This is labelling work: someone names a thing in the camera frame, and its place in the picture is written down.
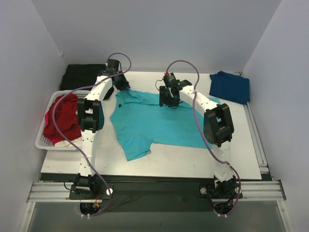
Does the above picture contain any turquoise t-shirt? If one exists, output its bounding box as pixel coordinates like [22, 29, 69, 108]
[110, 90, 206, 161]

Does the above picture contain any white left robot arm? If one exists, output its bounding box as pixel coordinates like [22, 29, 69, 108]
[74, 58, 129, 199]

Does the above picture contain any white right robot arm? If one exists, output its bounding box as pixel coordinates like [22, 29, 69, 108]
[158, 72, 234, 197]

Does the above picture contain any black folded t-shirt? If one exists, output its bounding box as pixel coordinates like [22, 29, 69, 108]
[59, 64, 115, 90]

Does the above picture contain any folded navy blue t-shirt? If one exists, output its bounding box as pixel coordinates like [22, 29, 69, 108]
[209, 71, 250, 104]

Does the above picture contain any red t-shirt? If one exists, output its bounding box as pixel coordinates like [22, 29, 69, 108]
[43, 94, 81, 141]

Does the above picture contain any pink garment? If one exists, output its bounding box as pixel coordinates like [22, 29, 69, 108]
[43, 112, 59, 145]

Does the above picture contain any white t-shirt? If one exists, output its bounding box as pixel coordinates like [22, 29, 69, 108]
[55, 137, 83, 147]

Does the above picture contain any white plastic laundry basket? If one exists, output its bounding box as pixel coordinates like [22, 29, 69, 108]
[35, 90, 89, 150]

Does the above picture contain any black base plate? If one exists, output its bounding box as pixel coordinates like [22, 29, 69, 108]
[66, 175, 243, 215]

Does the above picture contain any aluminium frame rail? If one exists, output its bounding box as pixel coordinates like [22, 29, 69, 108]
[28, 181, 286, 203]

